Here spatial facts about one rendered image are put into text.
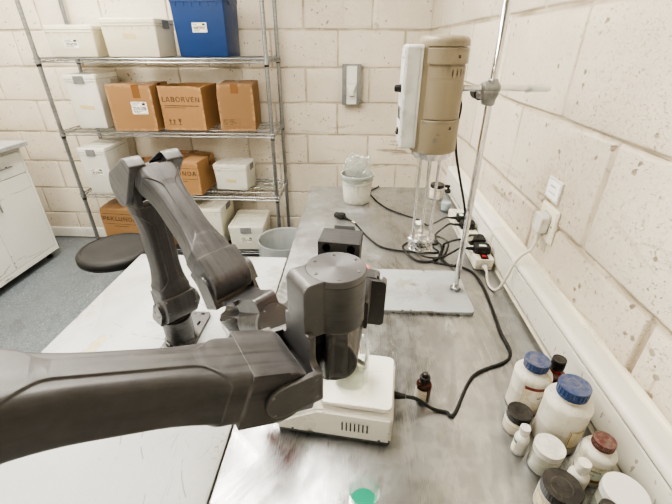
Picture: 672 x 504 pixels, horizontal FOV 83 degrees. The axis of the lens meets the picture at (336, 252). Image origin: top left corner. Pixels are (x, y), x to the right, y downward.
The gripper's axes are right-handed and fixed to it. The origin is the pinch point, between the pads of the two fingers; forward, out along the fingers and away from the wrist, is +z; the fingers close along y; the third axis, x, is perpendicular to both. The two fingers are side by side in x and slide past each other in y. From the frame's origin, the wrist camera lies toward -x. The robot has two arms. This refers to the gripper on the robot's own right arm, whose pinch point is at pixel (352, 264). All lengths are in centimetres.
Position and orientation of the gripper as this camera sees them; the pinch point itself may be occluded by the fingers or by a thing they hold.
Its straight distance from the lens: 55.3
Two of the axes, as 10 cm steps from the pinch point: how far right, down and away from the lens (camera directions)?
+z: 1.6, -4.7, 8.7
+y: -9.9, -0.9, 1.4
